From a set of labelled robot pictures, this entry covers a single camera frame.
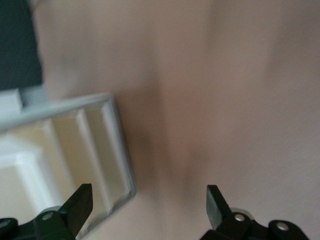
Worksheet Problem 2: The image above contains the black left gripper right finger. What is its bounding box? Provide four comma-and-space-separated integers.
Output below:
199, 184, 310, 240

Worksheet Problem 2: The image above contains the white drawer cabinet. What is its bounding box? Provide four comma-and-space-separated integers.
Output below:
0, 84, 138, 239

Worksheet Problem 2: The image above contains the cream cabinet drawer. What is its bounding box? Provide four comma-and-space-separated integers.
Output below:
51, 111, 112, 221
0, 119, 73, 226
83, 103, 132, 217

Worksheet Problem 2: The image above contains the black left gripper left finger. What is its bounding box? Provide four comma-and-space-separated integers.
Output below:
0, 183, 94, 240

